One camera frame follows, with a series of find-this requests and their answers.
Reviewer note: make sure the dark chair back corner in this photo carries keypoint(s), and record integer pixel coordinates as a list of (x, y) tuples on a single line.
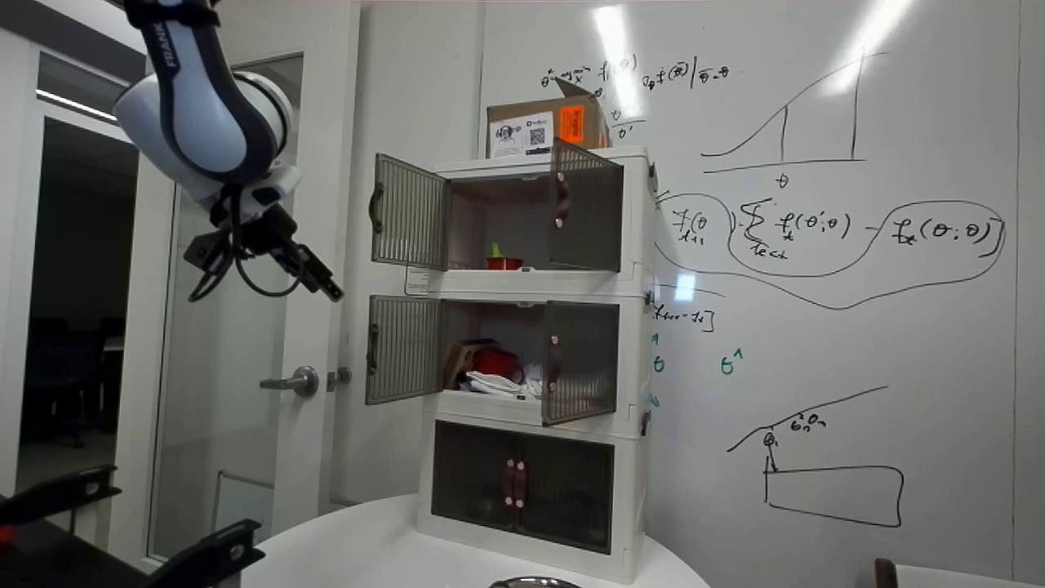
[(885, 573)]

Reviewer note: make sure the red cloth item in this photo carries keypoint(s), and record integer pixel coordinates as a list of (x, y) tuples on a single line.
[(477, 358)]

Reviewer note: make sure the black device foreground left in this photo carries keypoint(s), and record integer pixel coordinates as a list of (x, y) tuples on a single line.
[(61, 533)]

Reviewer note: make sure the metal door lever handle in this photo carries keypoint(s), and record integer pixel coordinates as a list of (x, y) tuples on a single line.
[(302, 382)]

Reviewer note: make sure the white cloth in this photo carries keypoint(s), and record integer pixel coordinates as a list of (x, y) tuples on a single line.
[(505, 386)]

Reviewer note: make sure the cardboard box with labels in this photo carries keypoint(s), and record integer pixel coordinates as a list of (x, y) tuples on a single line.
[(526, 127)]

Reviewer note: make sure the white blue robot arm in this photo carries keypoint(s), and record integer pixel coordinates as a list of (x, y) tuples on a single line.
[(219, 136)]

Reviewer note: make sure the bottom dark cabinet doors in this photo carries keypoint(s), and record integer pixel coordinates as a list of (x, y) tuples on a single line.
[(529, 483)]

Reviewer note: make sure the white three-tier cabinet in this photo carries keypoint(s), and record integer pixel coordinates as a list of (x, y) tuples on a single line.
[(509, 204)]

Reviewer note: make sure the glass room door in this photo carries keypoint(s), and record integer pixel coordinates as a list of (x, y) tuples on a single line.
[(196, 434)]

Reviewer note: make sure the red yellow toy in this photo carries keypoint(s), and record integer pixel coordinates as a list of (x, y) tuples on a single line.
[(498, 258)]

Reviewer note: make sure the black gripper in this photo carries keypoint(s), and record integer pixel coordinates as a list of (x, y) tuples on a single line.
[(271, 234)]

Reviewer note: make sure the dark round object bottom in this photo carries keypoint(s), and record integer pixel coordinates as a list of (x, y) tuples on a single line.
[(533, 581)]

